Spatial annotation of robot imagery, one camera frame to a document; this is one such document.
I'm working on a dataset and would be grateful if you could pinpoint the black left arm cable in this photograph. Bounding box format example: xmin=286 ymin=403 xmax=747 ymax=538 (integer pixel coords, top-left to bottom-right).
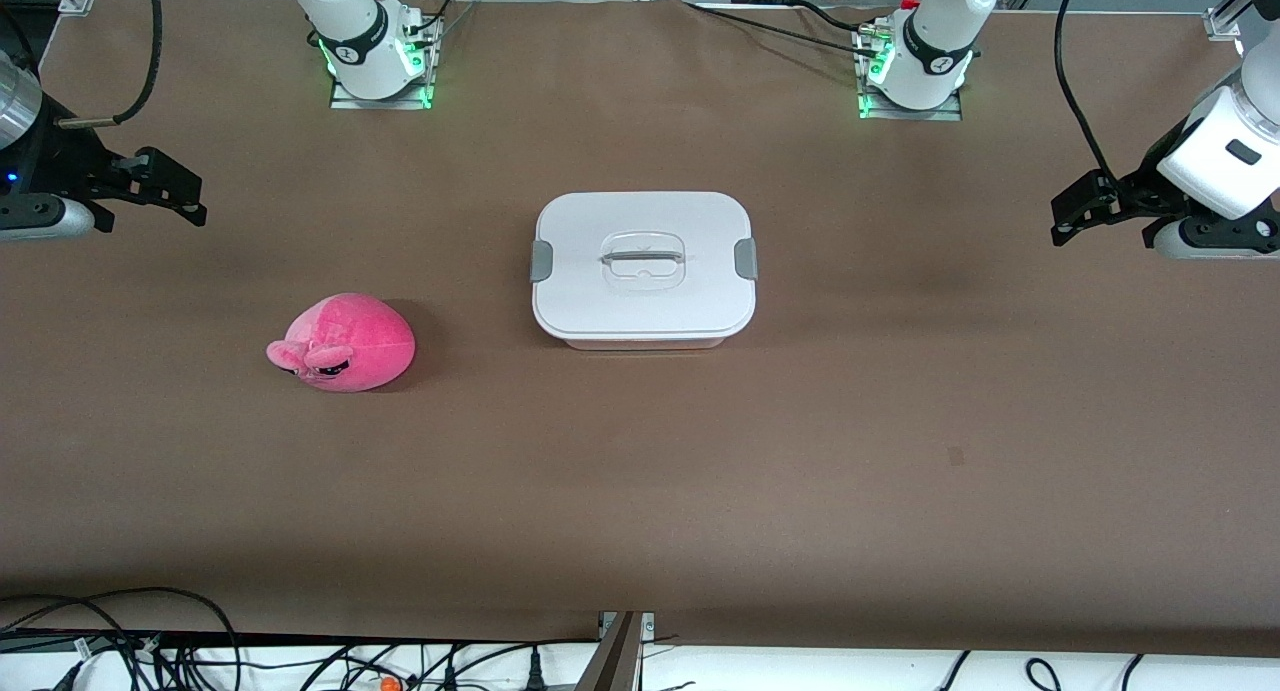
xmin=1054 ymin=0 xmax=1121 ymax=187

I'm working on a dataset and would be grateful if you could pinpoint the aluminium frame strut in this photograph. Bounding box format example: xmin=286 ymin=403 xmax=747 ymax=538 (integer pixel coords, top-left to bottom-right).
xmin=575 ymin=611 xmax=657 ymax=691

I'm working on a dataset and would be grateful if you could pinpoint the brown table mat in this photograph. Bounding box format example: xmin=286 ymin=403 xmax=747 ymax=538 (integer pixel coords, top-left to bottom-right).
xmin=0 ymin=0 xmax=1280 ymax=662

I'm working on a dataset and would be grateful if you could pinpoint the pink plush toy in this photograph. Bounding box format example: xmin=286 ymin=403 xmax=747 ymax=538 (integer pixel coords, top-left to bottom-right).
xmin=265 ymin=292 xmax=417 ymax=394

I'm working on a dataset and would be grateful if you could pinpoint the thin black table cable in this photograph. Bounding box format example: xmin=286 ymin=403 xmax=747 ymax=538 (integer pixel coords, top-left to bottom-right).
xmin=683 ymin=0 xmax=893 ymax=62

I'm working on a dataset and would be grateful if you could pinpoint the translucent plastic storage box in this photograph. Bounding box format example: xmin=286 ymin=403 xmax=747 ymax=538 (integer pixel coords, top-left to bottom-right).
xmin=558 ymin=333 xmax=729 ymax=353

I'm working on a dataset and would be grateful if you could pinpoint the white box lid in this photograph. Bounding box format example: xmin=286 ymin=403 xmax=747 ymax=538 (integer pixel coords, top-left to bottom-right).
xmin=530 ymin=191 xmax=758 ymax=344

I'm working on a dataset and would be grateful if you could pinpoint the black looped cable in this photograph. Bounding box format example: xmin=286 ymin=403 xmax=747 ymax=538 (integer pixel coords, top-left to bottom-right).
xmin=0 ymin=586 xmax=243 ymax=691

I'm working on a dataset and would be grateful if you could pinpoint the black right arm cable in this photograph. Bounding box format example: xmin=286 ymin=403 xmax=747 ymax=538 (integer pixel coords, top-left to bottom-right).
xmin=58 ymin=0 xmax=166 ymax=130

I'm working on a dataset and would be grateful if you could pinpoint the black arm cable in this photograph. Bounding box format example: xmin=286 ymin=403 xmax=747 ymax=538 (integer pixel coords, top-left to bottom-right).
xmin=58 ymin=0 xmax=166 ymax=130
xmin=1054 ymin=0 xmax=1121 ymax=187

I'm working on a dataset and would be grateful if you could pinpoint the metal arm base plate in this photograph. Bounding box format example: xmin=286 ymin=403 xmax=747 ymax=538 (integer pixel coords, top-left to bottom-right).
xmin=856 ymin=21 xmax=964 ymax=123
xmin=328 ymin=16 xmax=443 ymax=111

